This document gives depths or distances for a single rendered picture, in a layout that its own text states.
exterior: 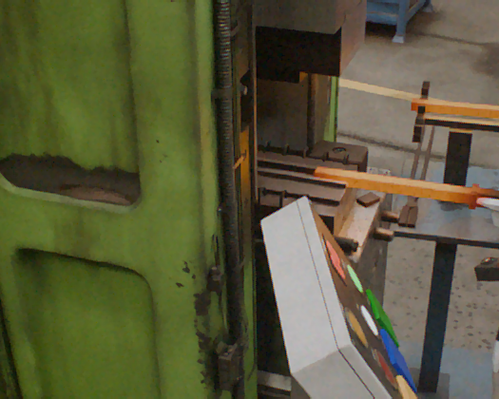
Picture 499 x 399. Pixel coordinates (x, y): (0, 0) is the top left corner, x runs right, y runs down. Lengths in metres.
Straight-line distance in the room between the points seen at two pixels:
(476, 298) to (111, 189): 1.91
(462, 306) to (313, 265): 1.96
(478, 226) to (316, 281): 1.12
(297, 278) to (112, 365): 0.68
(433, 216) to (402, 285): 0.96
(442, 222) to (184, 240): 0.95
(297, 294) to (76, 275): 0.62
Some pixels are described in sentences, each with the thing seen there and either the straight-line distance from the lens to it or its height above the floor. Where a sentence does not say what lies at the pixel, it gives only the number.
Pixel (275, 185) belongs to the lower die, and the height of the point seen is 0.99.
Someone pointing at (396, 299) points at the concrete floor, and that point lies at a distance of 3.00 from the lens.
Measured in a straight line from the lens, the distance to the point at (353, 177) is 1.67.
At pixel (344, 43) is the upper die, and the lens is 1.46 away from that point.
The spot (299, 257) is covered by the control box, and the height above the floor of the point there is 1.18.
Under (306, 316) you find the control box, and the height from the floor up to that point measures 1.18.
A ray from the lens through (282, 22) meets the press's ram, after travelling 1.40.
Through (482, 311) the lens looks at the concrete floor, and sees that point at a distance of 3.01.
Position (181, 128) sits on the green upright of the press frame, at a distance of 1.23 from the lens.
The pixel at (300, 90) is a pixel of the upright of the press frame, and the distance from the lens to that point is 1.88.
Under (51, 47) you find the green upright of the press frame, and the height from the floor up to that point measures 1.37.
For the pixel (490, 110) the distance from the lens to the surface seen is 2.11.
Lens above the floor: 1.82
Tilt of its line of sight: 31 degrees down
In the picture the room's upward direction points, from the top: 1 degrees clockwise
